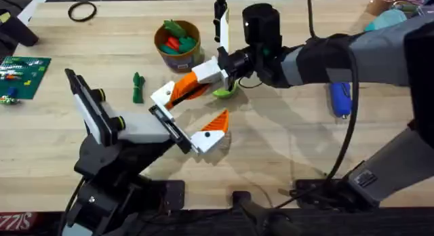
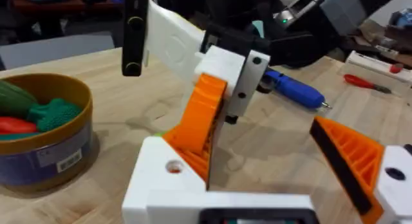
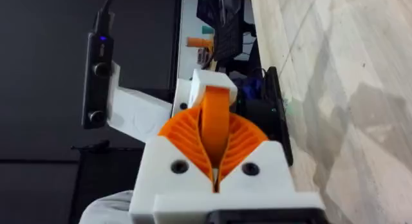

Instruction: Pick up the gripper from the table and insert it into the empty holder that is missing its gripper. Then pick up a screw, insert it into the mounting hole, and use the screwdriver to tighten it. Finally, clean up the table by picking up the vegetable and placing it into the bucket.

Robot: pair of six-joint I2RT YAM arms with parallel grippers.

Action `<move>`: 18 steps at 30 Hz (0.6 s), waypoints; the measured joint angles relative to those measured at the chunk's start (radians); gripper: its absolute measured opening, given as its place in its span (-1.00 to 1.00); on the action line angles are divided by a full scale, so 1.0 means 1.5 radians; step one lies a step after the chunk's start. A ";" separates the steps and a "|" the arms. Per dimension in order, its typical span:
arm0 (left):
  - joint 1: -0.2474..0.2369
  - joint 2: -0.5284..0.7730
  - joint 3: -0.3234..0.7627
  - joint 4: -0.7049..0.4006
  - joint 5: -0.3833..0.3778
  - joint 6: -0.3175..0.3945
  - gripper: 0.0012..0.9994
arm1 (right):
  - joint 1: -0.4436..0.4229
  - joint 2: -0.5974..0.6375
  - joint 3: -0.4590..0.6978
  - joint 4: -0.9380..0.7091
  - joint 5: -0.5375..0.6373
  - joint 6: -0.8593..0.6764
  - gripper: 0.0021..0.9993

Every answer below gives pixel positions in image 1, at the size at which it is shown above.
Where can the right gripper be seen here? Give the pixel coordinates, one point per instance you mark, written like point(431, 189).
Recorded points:
point(261, 32)

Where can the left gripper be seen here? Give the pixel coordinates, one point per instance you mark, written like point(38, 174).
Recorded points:
point(142, 127)

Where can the orange ribbed wedge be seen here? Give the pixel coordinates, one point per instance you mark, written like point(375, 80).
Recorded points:
point(170, 104)

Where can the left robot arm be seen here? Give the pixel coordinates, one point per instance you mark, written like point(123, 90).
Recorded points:
point(101, 205)

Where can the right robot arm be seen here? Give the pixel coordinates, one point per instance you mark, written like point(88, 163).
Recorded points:
point(376, 54)

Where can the green toy vegetable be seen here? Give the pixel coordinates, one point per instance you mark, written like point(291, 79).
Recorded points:
point(138, 88)

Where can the green disc with holes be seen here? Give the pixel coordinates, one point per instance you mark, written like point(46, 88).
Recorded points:
point(223, 93)

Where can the brown tub with toys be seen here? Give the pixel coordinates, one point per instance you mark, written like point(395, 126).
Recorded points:
point(178, 42)

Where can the black upright wrist plate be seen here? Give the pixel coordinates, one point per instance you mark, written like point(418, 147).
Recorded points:
point(224, 30)
point(89, 105)

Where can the green board with blocks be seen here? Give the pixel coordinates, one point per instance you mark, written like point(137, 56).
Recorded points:
point(23, 76)

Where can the small coloured toy block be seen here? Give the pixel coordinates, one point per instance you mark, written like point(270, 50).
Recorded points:
point(7, 100)

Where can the white paper sheet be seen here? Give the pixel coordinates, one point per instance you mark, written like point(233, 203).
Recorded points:
point(32, 7)

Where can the black box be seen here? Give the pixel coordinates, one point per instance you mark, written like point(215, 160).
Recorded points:
point(17, 32)

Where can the heap of coloured items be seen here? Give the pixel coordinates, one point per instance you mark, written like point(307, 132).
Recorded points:
point(390, 17)

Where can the red printed sticker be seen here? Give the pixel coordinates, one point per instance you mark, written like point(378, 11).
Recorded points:
point(17, 221)

